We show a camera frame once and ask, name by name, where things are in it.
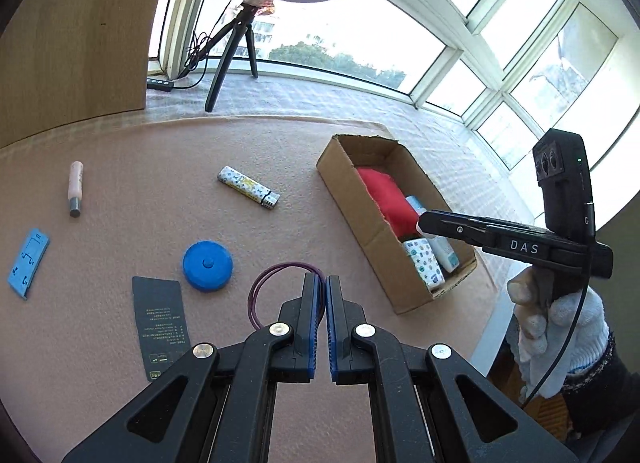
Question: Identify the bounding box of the cardboard box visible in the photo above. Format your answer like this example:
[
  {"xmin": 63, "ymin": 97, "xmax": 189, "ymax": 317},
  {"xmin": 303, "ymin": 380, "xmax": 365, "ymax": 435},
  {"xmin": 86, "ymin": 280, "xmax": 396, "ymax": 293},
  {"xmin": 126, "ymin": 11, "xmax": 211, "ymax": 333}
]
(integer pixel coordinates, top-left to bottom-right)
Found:
[{"xmin": 317, "ymin": 134, "xmax": 477, "ymax": 315}]

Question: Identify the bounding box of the red fabric pouch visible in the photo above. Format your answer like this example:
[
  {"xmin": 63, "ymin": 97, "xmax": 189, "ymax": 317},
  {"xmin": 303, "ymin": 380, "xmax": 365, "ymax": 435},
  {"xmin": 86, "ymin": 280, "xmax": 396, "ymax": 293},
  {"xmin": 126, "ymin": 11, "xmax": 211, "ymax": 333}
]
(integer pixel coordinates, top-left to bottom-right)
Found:
[{"xmin": 357, "ymin": 167, "xmax": 419, "ymax": 239}]

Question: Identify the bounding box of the wooden headboard panel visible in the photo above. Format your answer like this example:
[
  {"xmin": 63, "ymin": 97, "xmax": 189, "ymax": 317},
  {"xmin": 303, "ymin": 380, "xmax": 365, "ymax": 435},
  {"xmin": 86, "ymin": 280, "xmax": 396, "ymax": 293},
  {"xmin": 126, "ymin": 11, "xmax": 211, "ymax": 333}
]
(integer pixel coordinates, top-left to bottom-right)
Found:
[{"xmin": 1, "ymin": 0, "xmax": 158, "ymax": 145}]

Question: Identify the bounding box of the black power strip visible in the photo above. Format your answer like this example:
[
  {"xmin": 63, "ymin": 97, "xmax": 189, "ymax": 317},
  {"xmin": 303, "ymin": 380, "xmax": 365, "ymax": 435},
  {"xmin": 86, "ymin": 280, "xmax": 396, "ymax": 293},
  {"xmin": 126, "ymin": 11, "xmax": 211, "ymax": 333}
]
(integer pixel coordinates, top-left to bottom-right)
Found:
[{"xmin": 146, "ymin": 77, "xmax": 175, "ymax": 92}]

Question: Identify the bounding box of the purple hair tie ring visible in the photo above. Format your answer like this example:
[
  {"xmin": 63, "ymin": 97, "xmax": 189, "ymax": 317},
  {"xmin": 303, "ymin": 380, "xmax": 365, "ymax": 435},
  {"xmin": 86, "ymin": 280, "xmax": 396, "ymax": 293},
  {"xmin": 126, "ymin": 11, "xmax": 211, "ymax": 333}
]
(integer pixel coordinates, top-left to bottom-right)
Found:
[{"xmin": 246, "ymin": 261, "xmax": 327, "ymax": 332}]

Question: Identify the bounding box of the blue phone stand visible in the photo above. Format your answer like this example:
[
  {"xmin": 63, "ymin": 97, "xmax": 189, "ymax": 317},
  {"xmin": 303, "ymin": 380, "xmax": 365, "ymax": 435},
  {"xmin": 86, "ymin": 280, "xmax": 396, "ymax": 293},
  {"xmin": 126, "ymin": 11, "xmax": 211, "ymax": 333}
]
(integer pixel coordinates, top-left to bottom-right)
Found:
[{"xmin": 6, "ymin": 228, "xmax": 50, "ymax": 299}]

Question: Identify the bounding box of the black card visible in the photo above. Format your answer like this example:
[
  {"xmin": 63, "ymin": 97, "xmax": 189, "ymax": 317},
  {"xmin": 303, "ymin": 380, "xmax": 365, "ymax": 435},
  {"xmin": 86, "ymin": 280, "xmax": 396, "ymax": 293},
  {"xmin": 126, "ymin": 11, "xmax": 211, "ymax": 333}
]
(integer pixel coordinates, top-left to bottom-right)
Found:
[{"xmin": 132, "ymin": 277, "xmax": 191, "ymax": 382}]

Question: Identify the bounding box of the pink tube grey cap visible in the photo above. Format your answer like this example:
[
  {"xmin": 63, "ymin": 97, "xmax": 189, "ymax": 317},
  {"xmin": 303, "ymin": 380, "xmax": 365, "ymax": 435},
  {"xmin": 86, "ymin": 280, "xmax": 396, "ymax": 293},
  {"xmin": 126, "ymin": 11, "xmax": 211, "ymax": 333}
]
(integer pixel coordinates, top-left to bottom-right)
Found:
[{"xmin": 67, "ymin": 160, "xmax": 84, "ymax": 218}]

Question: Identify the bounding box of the black tripod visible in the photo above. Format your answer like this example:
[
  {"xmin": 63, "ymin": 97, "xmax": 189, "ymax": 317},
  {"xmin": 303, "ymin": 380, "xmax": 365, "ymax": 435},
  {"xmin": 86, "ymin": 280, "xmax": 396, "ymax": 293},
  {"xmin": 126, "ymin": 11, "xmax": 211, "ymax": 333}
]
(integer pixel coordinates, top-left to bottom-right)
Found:
[{"xmin": 195, "ymin": 2, "xmax": 258, "ymax": 113}]

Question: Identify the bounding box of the star patterned tissue pack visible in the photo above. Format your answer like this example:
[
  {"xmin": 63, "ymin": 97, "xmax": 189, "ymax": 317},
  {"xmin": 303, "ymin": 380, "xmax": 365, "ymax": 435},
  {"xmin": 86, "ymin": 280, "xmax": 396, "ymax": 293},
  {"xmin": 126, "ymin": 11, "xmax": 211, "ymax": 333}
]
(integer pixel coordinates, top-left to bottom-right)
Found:
[{"xmin": 402, "ymin": 239, "xmax": 445, "ymax": 293}]

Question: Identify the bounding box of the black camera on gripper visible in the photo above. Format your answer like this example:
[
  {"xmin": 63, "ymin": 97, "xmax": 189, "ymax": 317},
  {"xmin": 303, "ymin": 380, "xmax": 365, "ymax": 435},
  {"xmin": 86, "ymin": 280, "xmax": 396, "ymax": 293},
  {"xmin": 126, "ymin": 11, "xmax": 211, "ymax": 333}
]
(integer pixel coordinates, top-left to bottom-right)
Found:
[{"xmin": 533, "ymin": 128, "xmax": 596, "ymax": 244}]

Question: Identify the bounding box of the white gloved right hand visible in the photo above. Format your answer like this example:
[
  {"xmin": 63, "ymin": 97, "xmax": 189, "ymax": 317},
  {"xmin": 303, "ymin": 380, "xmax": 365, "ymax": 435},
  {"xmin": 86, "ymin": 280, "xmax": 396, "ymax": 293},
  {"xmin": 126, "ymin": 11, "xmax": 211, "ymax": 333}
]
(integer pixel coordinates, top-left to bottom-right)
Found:
[{"xmin": 506, "ymin": 266, "xmax": 610, "ymax": 398}]

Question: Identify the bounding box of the blue round tape measure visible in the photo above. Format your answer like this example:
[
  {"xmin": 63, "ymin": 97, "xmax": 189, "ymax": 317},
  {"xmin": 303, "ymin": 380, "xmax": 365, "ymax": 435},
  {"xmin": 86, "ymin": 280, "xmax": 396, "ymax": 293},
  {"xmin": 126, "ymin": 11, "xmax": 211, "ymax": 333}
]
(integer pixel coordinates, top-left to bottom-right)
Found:
[{"xmin": 182, "ymin": 241, "xmax": 233, "ymax": 293}]

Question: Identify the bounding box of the patterned lighter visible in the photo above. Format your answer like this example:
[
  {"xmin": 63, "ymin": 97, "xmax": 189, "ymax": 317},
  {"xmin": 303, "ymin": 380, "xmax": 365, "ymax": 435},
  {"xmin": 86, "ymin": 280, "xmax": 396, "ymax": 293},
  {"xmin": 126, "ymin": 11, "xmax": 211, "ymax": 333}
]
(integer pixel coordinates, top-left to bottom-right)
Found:
[{"xmin": 217, "ymin": 166, "xmax": 280, "ymax": 209}]

